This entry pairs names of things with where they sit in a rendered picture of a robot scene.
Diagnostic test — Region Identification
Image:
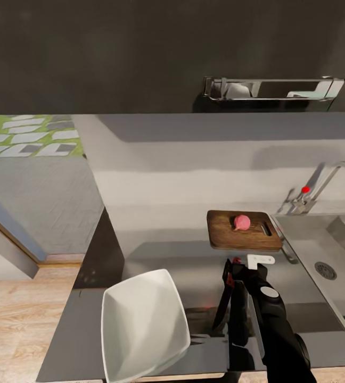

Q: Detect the parer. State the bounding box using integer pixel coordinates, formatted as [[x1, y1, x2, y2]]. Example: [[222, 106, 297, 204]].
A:
[[212, 257, 241, 330]]

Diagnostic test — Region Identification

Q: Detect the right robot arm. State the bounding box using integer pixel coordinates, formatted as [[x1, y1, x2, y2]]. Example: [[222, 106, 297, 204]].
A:
[[227, 255, 317, 383]]

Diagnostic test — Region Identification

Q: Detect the cutting board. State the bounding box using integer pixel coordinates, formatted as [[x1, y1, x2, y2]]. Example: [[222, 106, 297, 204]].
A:
[[207, 210, 283, 250]]

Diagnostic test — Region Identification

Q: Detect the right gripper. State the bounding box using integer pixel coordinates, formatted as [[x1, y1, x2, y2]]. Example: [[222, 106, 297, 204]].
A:
[[227, 259, 267, 286]]

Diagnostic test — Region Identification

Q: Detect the vidalia onion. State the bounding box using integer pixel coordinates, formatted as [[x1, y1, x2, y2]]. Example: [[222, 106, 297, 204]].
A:
[[233, 215, 249, 231]]

